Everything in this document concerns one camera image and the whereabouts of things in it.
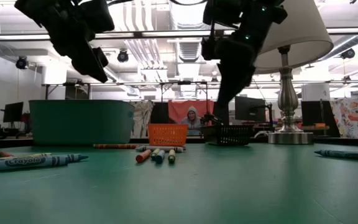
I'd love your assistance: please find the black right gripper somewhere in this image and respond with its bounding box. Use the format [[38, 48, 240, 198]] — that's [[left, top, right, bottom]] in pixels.
[[216, 15, 272, 107]]

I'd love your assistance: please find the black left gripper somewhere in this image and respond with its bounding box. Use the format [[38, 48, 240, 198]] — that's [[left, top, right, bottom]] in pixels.
[[14, 0, 115, 83]]

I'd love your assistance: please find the black ceiling spotlight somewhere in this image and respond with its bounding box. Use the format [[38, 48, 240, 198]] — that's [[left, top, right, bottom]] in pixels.
[[15, 55, 30, 70], [117, 49, 130, 64], [340, 48, 356, 60]]

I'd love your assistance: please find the black computer monitor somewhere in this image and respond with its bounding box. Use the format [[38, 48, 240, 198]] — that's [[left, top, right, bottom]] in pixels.
[[234, 95, 267, 123], [3, 101, 25, 123]]

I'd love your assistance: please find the teal plastic bin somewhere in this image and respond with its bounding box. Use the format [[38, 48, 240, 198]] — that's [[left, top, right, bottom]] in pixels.
[[29, 99, 135, 146]]

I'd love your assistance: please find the black mesh basket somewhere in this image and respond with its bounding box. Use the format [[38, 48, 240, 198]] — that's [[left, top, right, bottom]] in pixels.
[[201, 124, 254, 146]]

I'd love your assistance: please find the person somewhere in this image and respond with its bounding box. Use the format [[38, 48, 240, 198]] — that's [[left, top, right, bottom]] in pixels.
[[180, 105, 203, 137]]

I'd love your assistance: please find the orange backdrop cloth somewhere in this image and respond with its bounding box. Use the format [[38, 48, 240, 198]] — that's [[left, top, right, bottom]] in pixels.
[[167, 100, 215, 126]]

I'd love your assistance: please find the silver table lamp white shade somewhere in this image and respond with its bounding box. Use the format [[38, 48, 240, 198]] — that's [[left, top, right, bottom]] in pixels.
[[253, 0, 335, 146]]

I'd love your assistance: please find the white patterned cloth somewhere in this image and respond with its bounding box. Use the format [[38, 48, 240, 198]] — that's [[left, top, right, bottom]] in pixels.
[[133, 100, 155, 139]]

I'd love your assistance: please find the white cylinder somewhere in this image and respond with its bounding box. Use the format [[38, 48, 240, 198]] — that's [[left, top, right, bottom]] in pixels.
[[301, 83, 331, 102]]

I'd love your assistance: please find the orange mesh basket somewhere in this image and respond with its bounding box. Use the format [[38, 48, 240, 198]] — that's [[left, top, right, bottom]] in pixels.
[[147, 123, 189, 147]]

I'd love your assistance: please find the large blue crayon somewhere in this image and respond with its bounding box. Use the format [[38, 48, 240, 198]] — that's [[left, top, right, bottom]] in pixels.
[[0, 154, 90, 174], [314, 149, 358, 162]]

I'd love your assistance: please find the floral patterned cloth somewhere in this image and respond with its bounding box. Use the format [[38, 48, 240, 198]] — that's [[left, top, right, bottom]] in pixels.
[[329, 98, 358, 139]]

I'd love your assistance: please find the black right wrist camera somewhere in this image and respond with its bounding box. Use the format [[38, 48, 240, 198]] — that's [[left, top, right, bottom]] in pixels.
[[201, 36, 219, 62]]

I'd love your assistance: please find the silver ventilation duct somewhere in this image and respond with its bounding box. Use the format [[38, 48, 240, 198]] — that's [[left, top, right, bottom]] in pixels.
[[168, 0, 213, 100]]

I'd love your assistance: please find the black metal frame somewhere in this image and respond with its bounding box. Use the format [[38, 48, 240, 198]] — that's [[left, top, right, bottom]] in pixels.
[[41, 81, 209, 101]]

